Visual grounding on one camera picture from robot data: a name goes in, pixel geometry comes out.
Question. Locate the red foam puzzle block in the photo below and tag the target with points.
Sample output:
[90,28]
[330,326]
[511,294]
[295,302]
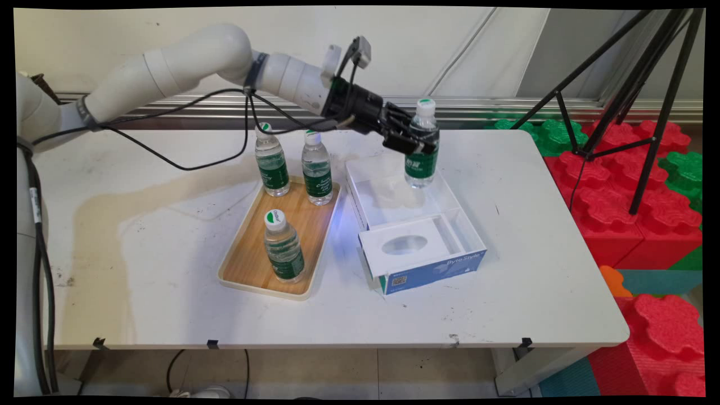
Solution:
[619,138]
[664,337]
[607,219]

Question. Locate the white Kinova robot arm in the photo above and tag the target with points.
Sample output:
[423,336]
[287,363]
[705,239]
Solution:
[197,53]

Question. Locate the dark brown furniture piece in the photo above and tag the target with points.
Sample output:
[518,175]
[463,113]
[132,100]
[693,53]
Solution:
[46,89]

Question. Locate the white open cardboard box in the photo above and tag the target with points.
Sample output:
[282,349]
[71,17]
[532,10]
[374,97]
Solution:
[388,197]

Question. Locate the aluminium wall rail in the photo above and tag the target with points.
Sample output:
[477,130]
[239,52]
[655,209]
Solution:
[478,104]

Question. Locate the green foam puzzle block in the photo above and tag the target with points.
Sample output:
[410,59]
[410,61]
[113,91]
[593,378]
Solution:
[691,261]
[554,138]
[683,174]

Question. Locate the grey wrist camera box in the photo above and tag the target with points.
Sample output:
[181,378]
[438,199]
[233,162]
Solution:
[363,53]

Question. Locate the orange foam puzzle block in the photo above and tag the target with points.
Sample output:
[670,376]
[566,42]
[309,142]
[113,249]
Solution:
[613,281]

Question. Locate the black tripod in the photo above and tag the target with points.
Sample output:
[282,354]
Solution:
[669,84]

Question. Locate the green label water bottle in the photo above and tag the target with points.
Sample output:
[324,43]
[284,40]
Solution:
[318,180]
[422,169]
[286,259]
[275,180]

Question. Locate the white table leg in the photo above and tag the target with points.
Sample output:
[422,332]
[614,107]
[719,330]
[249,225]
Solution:
[523,374]

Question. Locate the black table edge clip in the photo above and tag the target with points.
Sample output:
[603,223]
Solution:
[212,344]
[100,343]
[525,346]

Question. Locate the teal foam mat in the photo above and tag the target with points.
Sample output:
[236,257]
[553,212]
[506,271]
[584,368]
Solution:
[658,281]
[568,379]

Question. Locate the white object under table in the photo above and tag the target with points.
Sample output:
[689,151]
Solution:
[208,392]

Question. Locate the wooden tray with cream rim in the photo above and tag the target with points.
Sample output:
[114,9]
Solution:
[253,264]

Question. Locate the blue box with white insert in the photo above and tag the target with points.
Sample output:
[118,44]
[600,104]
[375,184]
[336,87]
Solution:
[433,270]

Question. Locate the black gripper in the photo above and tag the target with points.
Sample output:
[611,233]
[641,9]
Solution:
[360,109]

